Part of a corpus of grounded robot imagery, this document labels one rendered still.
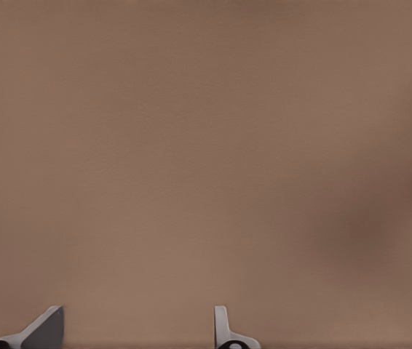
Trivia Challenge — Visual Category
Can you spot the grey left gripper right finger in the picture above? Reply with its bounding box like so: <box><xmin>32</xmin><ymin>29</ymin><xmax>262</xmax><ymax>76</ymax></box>
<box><xmin>213</xmin><ymin>305</ymin><xmax>261</xmax><ymax>349</ymax></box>

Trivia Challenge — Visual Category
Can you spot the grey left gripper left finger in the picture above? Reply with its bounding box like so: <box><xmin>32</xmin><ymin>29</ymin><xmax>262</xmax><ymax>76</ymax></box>
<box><xmin>0</xmin><ymin>305</ymin><xmax>65</xmax><ymax>349</ymax></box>

